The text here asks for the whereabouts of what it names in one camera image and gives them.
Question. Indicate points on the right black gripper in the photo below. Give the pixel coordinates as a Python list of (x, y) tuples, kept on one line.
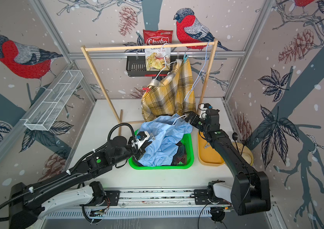
[(196, 118)]

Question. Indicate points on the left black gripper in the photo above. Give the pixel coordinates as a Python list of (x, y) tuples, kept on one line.
[(141, 150)]

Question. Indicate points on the green plastic mesh basket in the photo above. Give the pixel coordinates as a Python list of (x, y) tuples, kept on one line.
[(183, 158)]

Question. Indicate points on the light blue shirt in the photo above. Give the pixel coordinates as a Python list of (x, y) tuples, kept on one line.
[(163, 132)]

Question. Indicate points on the dark multicolour plaid shirt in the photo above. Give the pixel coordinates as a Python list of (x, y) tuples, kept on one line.
[(164, 155)]

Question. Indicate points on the white blue wire hanger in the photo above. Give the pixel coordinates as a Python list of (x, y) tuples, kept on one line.
[(198, 77)]

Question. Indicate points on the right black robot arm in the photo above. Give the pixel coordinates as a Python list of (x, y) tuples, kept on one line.
[(250, 190)]

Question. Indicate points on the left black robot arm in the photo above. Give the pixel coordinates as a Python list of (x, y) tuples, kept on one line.
[(75, 186)]

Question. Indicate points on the white hanger of yellow shirt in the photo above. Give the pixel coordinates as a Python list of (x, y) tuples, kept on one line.
[(162, 61)]

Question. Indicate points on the yellow plaid shirt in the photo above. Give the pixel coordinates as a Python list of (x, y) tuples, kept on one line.
[(171, 95)]

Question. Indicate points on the yellow plastic tray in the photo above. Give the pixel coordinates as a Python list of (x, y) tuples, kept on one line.
[(208, 157)]

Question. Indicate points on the black spoon in bowl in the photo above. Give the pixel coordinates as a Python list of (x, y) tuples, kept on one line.
[(235, 139)]

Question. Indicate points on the red clothespin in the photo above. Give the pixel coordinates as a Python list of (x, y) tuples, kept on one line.
[(146, 89)]

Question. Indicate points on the yellow round bowl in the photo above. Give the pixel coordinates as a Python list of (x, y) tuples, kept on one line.
[(245, 152)]

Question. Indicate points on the teal clothespin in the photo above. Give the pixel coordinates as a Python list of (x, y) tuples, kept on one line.
[(185, 57)]

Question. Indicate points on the red Chuba chips bag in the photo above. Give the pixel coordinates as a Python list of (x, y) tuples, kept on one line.
[(156, 39)]

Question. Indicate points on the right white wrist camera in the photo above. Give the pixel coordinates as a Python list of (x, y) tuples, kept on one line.
[(202, 109)]

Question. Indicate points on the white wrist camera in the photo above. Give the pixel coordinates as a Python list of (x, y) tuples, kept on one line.
[(202, 109), (142, 137)]

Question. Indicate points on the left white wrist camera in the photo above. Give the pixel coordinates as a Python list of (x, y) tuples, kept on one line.
[(142, 137)]

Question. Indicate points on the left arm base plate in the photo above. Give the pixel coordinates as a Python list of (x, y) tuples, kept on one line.
[(108, 198)]

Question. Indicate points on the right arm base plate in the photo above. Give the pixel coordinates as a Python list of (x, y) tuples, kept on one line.
[(201, 197)]

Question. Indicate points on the black wall bracket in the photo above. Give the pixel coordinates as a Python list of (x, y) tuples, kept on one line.
[(141, 67)]

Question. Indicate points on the white wire mesh basket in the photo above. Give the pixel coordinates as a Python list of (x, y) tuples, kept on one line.
[(55, 99)]

